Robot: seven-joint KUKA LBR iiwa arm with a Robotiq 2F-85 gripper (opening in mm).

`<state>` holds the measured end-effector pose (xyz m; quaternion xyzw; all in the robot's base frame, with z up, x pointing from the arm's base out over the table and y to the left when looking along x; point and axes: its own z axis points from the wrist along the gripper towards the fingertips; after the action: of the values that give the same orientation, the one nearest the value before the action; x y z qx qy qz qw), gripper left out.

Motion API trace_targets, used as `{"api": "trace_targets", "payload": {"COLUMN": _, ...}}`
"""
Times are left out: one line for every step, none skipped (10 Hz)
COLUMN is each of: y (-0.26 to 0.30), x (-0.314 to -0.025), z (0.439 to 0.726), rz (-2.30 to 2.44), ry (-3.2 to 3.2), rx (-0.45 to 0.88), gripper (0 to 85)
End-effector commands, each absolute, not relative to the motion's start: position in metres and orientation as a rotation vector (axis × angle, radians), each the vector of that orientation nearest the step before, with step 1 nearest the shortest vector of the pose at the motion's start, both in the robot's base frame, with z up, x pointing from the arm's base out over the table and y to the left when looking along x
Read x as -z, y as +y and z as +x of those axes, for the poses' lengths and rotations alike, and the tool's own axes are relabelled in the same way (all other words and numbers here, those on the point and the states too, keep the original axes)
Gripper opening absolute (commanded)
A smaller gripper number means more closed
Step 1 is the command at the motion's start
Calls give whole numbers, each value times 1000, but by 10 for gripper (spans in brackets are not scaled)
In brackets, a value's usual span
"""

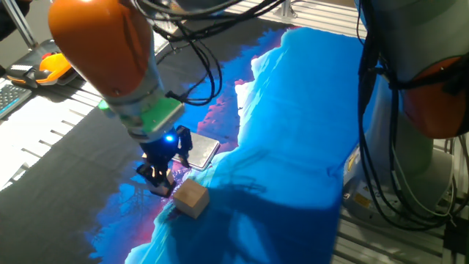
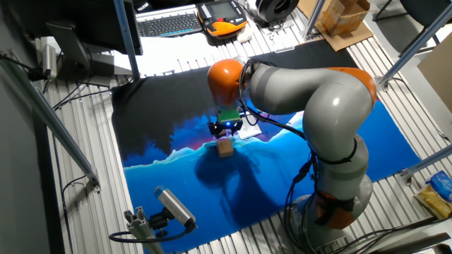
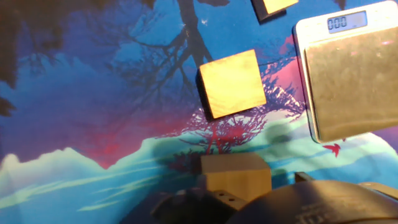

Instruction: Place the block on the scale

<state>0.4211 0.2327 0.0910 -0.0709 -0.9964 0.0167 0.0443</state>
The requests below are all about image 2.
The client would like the short aluminium frame beam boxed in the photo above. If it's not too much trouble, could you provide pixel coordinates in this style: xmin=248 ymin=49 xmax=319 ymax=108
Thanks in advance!
xmin=398 ymin=144 xmax=452 ymax=179

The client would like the silver digital pocket scale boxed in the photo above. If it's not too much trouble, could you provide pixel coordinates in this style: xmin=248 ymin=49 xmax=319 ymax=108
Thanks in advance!
xmin=237 ymin=121 xmax=263 ymax=140

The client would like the short aluminium profile mount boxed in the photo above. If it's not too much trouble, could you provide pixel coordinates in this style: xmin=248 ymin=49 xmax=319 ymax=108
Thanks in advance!
xmin=123 ymin=206 xmax=165 ymax=254

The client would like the aluminium frame post with foot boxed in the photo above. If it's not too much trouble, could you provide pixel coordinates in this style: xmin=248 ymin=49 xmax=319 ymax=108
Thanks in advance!
xmin=303 ymin=0 xmax=326 ymax=40

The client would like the blue black landscape print cloth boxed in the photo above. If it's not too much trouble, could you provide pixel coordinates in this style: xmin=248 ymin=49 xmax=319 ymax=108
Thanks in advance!
xmin=111 ymin=37 xmax=421 ymax=253

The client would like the blue plastic bag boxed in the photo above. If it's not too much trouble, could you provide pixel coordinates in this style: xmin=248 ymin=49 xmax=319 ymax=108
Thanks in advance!
xmin=426 ymin=170 xmax=452 ymax=202

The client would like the flat brown cardboard sheet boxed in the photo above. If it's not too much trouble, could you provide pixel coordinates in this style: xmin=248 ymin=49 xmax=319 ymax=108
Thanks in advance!
xmin=296 ymin=0 xmax=374 ymax=52

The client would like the black office chair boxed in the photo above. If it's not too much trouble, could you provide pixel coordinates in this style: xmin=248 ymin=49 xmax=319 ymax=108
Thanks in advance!
xmin=372 ymin=0 xmax=452 ymax=57

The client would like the silver blue exterior camera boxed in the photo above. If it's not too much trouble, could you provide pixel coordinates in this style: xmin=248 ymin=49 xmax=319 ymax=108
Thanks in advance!
xmin=154 ymin=186 xmax=198 ymax=230

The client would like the large wooden cube block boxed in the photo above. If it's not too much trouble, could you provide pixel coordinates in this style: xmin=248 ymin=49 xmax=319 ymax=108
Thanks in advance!
xmin=215 ymin=139 xmax=234 ymax=159

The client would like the blue grey upright frame post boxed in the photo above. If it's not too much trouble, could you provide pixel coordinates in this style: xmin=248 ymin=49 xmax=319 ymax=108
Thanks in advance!
xmin=112 ymin=0 xmax=141 ymax=80

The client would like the white flat plate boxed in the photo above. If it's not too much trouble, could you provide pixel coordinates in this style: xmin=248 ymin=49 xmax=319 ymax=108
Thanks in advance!
xmin=270 ymin=33 xmax=296 ymax=54

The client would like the green wrist mount plate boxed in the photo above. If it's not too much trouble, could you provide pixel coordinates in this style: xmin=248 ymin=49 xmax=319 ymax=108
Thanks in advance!
xmin=217 ymin=108 xmax=242 ymax=123

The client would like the black computer monitor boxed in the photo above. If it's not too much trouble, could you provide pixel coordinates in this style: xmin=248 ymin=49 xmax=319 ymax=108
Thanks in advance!
xmin=6 ymin=0 xmax=144 ymax=87

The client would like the silver cylindrical device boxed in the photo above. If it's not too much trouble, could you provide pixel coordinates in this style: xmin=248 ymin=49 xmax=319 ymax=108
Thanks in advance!
xmin=42 ymin=44 xmax=57 ymax=80

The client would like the tan cardboard panel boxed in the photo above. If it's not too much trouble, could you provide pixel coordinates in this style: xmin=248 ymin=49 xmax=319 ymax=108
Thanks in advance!
xmin=417 ymin=33 xmax=452 ymax=114

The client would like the black cable with plug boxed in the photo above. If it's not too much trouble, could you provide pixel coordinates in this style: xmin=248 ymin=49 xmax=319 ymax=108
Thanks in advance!
xmin=0 ymin=52 xmax=49 ymax=82

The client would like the diagonal aluminium frame post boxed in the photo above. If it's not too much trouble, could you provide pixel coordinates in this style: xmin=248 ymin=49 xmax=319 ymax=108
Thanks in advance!
xmin=377 ymin=3 xmax=452 ymax=87

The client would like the orange black teach pendant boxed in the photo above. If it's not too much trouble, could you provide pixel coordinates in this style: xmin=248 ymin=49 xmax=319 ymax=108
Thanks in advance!
xmin=196 ymin=0 xmax=248 ymax=39

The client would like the black camera cable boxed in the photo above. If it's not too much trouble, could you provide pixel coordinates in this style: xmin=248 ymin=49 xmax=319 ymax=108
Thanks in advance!
xmin=108 ymin=225 xmax=191 ymax=244

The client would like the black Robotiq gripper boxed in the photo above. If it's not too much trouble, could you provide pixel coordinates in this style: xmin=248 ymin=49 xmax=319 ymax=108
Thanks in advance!
xmin=208 ymin=120 xmax=244 ymax=138

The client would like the yellow plastic bag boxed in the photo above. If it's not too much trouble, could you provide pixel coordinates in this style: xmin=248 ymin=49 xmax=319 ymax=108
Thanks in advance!
xmin=413 ymin=185 xmax=452 ymax=220

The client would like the black computer keyboard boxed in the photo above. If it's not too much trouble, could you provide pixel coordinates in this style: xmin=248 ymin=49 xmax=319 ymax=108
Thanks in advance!
xmin=136 ymin=4 xmax=203 ymax=38

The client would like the white crumpled lump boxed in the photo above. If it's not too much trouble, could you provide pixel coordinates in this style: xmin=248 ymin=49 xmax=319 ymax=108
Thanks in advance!
xmin=236 ymin=26 xmax=254 ymax=44

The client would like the brown cardboard box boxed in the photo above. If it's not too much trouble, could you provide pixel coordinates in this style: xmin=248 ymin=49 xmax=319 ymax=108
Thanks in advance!
xmin=319 ymin=0 xmax=371 ymax=36

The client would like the long diagonal aluminium beam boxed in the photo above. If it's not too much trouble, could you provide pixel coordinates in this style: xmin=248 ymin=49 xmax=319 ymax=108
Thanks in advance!
xmin=0 ymin=49 xmax=102 ymax=193

